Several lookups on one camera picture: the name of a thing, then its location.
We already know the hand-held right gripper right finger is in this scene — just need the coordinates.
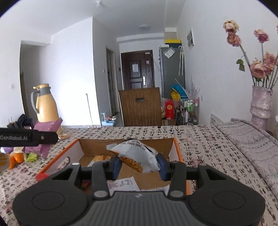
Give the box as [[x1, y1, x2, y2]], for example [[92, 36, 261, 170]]
[[157, 153, 227, 199]]

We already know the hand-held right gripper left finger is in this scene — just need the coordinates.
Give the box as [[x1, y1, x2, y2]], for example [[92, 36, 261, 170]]
[[52, 156, 122, 201]]

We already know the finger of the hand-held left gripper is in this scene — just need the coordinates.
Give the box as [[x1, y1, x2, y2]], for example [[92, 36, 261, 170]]
[[32, 130, 59, 146]]

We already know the pink snack packet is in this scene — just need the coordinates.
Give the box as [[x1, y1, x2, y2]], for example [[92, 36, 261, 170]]
[[25, 118, 63, 159]]

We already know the white packet with snack picture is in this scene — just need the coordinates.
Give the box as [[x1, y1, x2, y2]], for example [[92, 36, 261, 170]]
[[106, 139, 161, 174]]

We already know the red cardboard box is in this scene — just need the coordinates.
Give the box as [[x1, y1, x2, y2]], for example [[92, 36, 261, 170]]
[[36, 137, 188, 196]]

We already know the white printed snack packet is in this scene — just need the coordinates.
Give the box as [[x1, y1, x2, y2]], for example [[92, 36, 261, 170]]
[[141, 185, 170, 196], [107, 177, 140, 192]]

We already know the tan cracker packet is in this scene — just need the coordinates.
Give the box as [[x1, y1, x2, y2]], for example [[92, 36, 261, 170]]
[[93, 155, 111, 162]]

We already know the black bag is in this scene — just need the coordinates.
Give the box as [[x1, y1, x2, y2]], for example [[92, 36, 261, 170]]
[[16, 114, 35, 128]]

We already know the yellow thermos jug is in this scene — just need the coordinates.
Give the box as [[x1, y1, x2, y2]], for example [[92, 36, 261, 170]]
[[30, 84, 63, 134]]

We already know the light blue stool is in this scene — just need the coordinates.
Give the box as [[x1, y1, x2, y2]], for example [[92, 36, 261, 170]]
[[101, 112, 119, 127]]

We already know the thin metal pole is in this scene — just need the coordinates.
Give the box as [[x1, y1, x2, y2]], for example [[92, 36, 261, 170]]
[[86, 93, 94, 128]]

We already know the red gift box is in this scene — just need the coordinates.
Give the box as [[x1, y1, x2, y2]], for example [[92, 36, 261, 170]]
[[164, 100, 176, 120]]

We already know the metal trolley rack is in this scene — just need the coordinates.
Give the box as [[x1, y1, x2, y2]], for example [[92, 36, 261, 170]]
[[176, 99, 199, 125]]

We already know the wooden chair back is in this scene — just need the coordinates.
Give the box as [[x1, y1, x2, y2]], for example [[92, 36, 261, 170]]
[[118, 87, 161, 127]]

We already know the blue plastic object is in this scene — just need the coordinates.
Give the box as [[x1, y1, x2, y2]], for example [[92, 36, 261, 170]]
[[169, 84, 187, 97]]

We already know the pale purple dried grass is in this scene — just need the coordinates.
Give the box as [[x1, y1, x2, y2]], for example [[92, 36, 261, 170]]
[[188, 76, 200, 100]]

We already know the grey patterned blanket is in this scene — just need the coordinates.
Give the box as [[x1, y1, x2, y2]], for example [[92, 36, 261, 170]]
[[217, 118, 278, 192]]

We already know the dark brown door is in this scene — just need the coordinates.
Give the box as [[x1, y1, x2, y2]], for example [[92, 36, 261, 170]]
[[121, 50, 155, 90]]

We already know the grey refrigerator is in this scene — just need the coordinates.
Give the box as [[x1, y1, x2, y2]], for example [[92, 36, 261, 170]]
[[159, 45, 186, 98]]

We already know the white folded umbrella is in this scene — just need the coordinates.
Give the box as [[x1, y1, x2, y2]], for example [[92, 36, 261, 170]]
[[178, 46, 185, 76]]

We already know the pink textured vase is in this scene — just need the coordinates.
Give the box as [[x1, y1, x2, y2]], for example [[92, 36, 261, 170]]
[[250, 85, 273, 131]]

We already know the plain brown carton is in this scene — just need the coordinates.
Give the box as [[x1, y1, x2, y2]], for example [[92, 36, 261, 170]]
[[165, 28, 177, 40]]

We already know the dried pink roses bouquet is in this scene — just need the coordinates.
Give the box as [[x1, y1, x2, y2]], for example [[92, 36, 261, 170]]
[[223, 20, 278, 88]]

